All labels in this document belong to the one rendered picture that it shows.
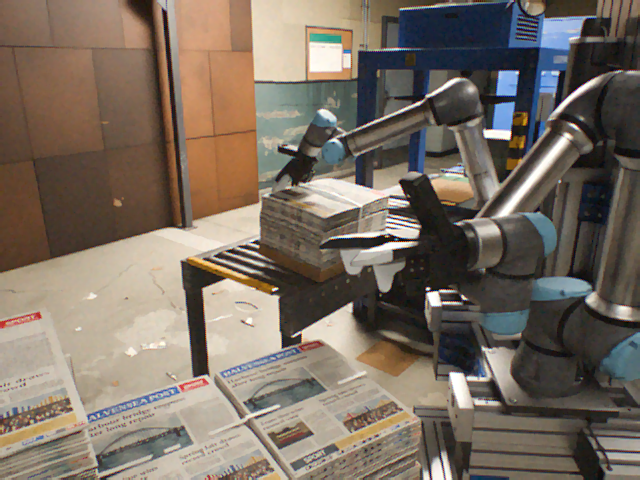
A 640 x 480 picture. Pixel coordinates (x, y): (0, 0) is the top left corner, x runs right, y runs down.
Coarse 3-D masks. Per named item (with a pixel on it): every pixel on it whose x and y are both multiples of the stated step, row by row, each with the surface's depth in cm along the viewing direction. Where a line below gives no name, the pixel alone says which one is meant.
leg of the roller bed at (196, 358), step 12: (192, 300) 188; (192, 312) 190; (204, 312) 193; (192, 324) 192; (204, 324) 195; (192, 336) 194; (204, 336) 196; (192, 348) 197; (204, 348) 197; (192, 360) 199; (204, 360) 199; (192, 372) 202; (204, 372) 200
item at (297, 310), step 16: (368, 272) 183; (304, 288) 162; (320, 288) 163; (336, 288) 169; (352, 288) 177; (368, 288) 186; (288, 304) 153; (304, 304) 158; (320, 304) 165; (336, 304) 172; (288, 320) 155; (304, 320) 160
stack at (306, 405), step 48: (192, 384) 108; (240, 384) 108; (288, 384) 108; (336, 384) 108; (96, 432) 94; (144, 432) 94; (192, 432) 94; (240, 432) 94; (288, 432) 94; (336, 432) 94; (384, 432) 94
